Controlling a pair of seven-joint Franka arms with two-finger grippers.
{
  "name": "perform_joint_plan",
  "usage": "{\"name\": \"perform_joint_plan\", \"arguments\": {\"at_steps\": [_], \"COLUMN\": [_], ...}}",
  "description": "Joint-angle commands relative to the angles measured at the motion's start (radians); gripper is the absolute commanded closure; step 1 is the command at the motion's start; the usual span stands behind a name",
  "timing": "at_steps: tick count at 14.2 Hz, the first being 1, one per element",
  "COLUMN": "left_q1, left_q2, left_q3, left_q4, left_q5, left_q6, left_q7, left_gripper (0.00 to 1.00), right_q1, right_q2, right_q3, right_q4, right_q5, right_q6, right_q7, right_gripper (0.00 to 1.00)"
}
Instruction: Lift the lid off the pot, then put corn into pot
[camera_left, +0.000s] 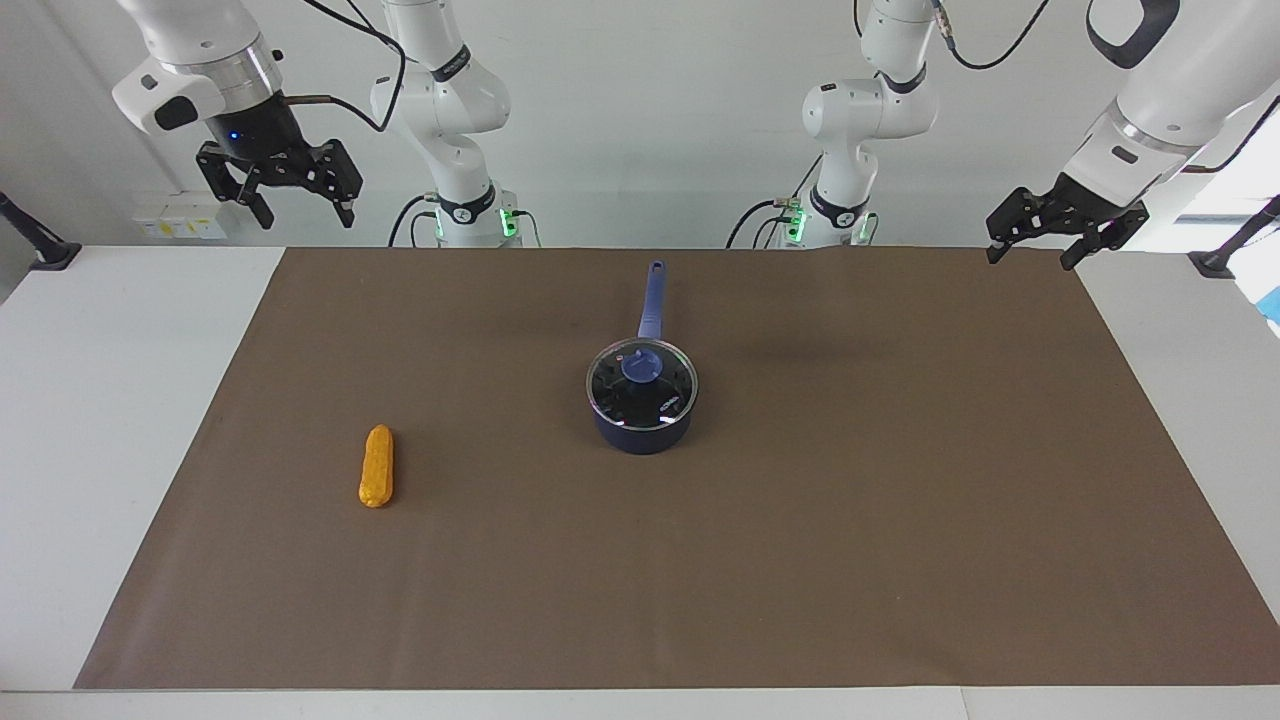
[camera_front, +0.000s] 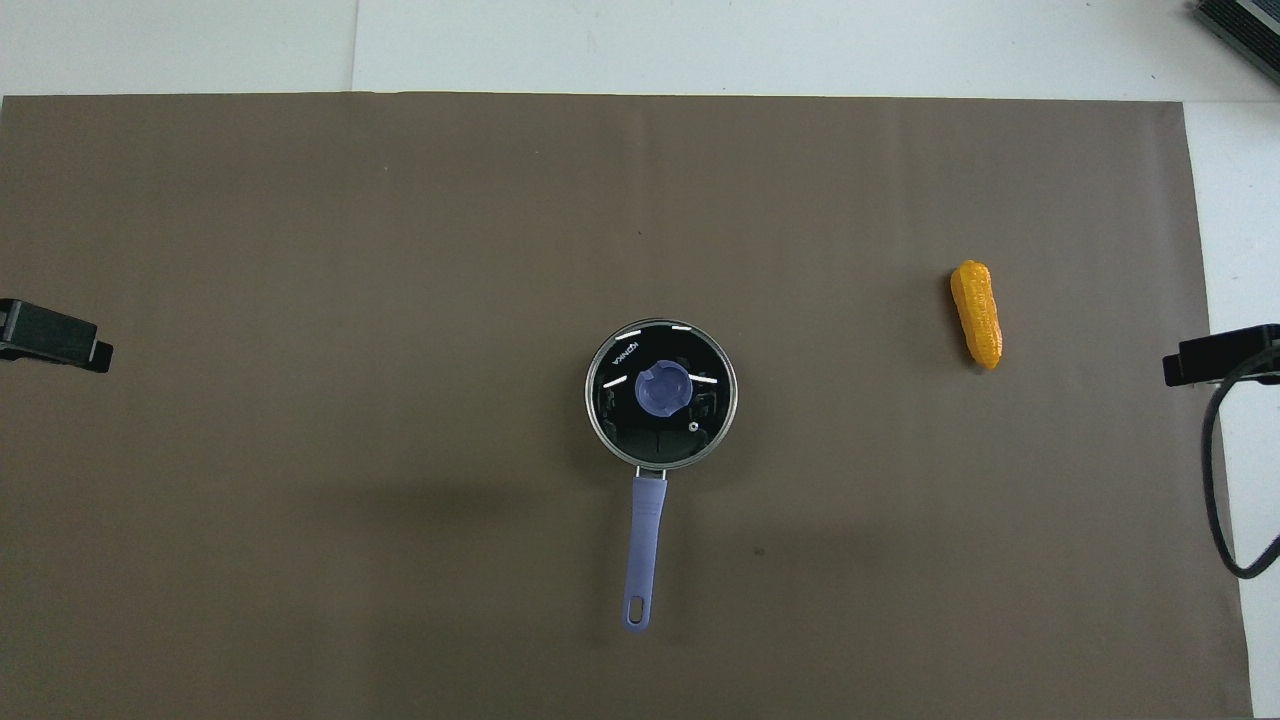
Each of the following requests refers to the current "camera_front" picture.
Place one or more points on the brown table mat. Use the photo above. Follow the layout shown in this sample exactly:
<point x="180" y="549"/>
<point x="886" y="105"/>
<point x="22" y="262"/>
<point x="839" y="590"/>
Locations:
<point x="400" y="250"/>

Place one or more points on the yellow toy corn cob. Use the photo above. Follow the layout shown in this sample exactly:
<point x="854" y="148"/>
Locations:
<point x="977" y="315"/>

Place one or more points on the glass lid with purple knob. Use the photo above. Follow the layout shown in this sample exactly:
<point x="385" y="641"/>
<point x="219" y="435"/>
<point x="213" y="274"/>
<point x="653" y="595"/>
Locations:
<point x="625" y="420"/>

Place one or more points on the dark ribbed metal device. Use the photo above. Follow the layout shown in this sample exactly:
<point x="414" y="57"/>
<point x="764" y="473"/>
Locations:
<point x="1245" y="25"/>

